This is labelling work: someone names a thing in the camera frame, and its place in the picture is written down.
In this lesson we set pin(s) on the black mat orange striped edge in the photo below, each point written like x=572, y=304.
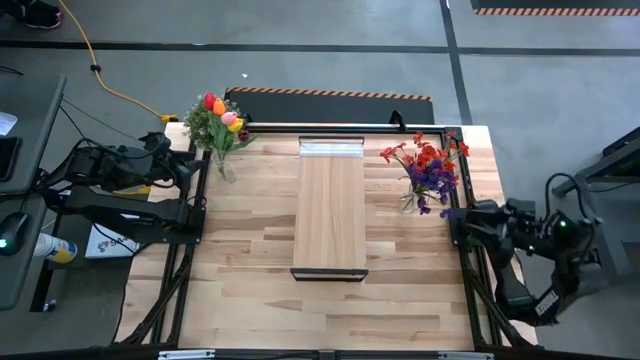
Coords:
x=550, y=5
x=325, y=107

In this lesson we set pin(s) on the white printed cardboard box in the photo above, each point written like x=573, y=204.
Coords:
x=107, y=246

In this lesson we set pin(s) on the black computer mouse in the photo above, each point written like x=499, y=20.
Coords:
x=12, y=232

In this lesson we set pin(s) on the silver metal bracket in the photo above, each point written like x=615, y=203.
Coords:
x=465, y=356
x=185, y=355

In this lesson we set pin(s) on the black front crossbeam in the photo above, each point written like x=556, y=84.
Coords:
x=250, y=356

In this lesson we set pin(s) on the black aluminium table frame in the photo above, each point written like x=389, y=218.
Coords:
x=350, y=129

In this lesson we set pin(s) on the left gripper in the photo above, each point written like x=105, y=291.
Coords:
x=180, y=170

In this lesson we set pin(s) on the dark metal bench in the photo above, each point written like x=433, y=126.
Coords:
x=620, y=165

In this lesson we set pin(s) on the pink artificial tulip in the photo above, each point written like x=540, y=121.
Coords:
x=229, y=118

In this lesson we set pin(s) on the potted green plant white blossoms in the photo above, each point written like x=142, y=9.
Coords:
x=197, y=122

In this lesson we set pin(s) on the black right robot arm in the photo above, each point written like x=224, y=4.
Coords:
x=550, y=245

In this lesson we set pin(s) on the red artificial tulip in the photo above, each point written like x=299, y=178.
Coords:
x=210, y=101

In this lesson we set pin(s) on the black smartphone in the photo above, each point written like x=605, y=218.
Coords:
x=7, y=157

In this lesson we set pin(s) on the white paper sheet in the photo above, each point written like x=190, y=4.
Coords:
x=5, y=122

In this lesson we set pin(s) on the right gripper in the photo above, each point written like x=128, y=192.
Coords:
x=485, y=220

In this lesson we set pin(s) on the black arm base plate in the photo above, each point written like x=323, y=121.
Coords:
x=165, y=240
x=456, y=236

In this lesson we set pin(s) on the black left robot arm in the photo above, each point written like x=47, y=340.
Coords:
x=125, y=210

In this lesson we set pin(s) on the yellow artificial tulip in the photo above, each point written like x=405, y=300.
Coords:
x=236, y=125

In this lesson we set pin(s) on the person's shoe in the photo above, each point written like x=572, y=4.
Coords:
x=42, y=15

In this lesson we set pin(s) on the orange artificial tulip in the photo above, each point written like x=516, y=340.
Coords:
x=219, y=106

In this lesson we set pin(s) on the clear glass vase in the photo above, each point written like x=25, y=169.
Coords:
x=226, y=170
x=409, y=200

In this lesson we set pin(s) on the white yellow spray bottle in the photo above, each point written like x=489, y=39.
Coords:
x=55, y=248

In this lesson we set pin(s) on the purple artificial flower bunch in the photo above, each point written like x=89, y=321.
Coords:
x=435, y=180

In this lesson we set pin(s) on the black desk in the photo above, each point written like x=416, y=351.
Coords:
x=20, y=280
x=35, y=110

